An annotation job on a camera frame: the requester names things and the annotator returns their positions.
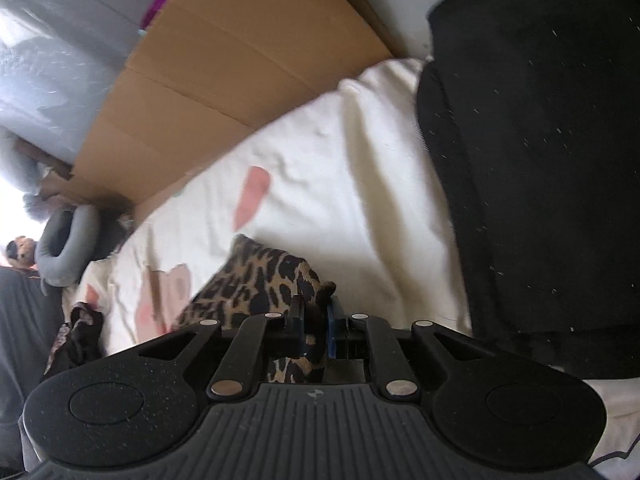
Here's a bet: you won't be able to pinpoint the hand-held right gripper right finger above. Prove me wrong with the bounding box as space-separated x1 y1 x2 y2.
325 295 498 402

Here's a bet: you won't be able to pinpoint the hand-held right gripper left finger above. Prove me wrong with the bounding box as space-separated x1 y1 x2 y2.
135 295 308 403

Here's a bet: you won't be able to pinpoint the leopard print pants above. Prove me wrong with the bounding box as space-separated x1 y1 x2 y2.
172 234 337 385

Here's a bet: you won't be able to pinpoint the white printed bed sheet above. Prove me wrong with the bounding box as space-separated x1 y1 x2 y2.
62 57 640 480

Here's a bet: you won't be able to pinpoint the black garment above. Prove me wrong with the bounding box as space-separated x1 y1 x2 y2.
92 205 137 262

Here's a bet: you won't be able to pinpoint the dark floral garment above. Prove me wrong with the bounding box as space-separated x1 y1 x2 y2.
44 304 104 377

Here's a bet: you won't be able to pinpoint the grey neck pillow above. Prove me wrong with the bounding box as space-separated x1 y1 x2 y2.
36 204 102 287

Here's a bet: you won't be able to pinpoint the black cloth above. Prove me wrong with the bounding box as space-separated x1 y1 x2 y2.
416 0 640 382

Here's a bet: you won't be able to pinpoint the brown cardboard sheet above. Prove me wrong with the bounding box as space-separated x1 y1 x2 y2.
39 0 401 222

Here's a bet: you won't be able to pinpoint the dark grey cloth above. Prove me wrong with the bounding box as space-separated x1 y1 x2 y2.
0 264 67 477

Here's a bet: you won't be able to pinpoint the small plush toy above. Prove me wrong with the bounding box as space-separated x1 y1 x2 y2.
4 236 39 267

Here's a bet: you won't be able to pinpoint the grey fluffy cloth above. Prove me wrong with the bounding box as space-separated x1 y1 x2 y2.
0 129 47 222

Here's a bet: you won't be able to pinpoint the plastic wrapped bundle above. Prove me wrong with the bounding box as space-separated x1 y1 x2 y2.
0 0 177 172

